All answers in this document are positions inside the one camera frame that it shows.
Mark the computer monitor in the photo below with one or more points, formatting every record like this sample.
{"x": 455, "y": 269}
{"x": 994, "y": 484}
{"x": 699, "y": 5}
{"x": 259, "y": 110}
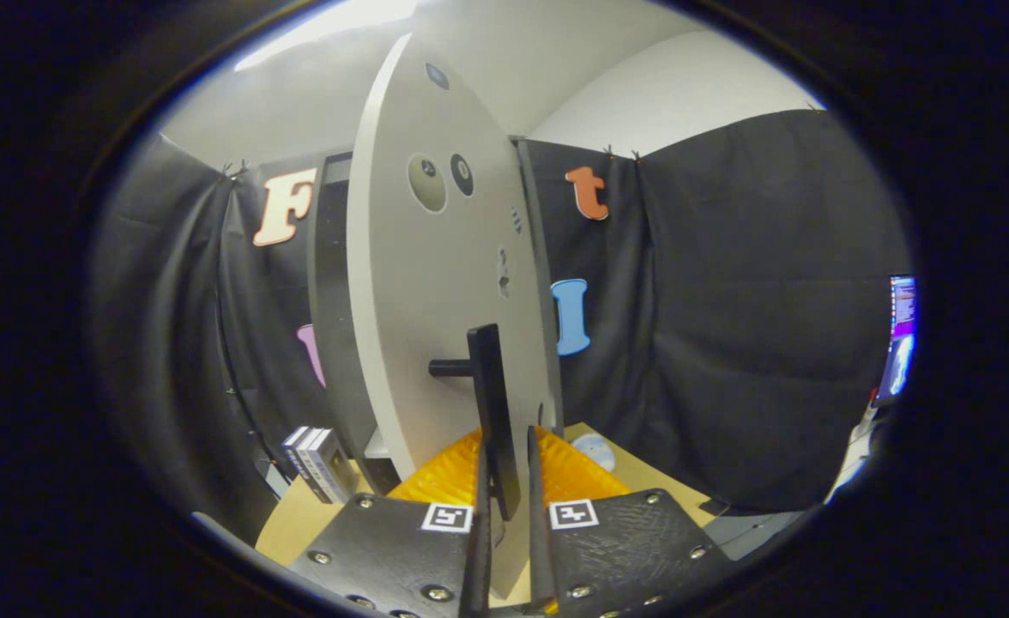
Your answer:
{"x": 899, "y": 343}

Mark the pale blue round object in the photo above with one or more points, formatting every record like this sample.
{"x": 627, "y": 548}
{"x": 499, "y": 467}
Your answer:
{"x": 595, "y": 452}

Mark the white spine book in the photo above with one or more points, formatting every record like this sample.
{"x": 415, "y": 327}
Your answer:
{"x": 314, "y": 468}

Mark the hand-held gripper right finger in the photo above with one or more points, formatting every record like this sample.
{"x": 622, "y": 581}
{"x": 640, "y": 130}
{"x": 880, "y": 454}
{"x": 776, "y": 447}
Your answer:
{"x": 540, "y": 558}

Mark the white cabinet door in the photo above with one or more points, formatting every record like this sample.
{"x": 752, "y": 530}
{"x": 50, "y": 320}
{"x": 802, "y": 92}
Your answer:
{"x": 436, "y": 283}

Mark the grey cover book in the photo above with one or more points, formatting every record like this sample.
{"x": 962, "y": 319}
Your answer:
{"x": 337, "y": 468}

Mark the dark blue book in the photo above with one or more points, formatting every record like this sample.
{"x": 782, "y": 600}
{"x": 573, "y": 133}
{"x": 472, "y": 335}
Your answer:
{"x": 297, "y": 459}

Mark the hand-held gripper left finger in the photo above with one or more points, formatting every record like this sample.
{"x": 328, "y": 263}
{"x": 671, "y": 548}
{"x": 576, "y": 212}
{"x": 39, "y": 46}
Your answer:
{"x": 477, "y": 549}

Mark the black backdrop cloth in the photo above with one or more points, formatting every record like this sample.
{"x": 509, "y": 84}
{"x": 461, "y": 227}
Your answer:
{"x": 753, "y": 300}

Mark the grey cabinet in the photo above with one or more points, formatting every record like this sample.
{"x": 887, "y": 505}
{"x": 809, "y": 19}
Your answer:
{"x": 333, "y": 300}

